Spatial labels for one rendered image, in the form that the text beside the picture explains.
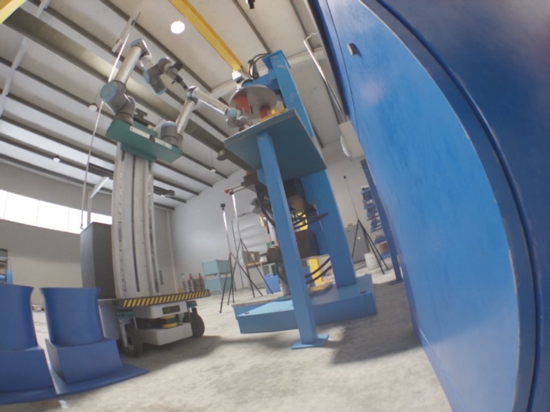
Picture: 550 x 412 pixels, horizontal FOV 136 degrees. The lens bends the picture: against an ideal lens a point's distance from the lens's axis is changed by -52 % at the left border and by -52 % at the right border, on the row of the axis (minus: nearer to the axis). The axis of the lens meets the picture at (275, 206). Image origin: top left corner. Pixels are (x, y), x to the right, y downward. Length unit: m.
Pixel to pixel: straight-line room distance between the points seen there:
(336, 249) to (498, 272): 1.70
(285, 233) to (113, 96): 1.42
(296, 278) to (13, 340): 1.12
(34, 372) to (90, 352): 0.26
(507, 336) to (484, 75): 0.21
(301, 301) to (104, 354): 0.84
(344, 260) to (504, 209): 1.71
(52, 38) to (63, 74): 3.70
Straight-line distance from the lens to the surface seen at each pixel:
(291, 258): 0.97
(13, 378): 0.99
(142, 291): 1.68
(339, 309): 1.28
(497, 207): 0.18
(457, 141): 0.21
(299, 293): 0.97
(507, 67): 0.26
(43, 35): 6.72
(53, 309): 1.04
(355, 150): 2.22
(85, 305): 1.02
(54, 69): 10.14
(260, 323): 1.45
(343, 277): 1.85
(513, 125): 0.21
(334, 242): 1.85
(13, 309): 0.97
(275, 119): 1.16
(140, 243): 1.73
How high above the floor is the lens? 0.32
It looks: 17 degrees up
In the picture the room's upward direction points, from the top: 13 degrees counter-clockwise
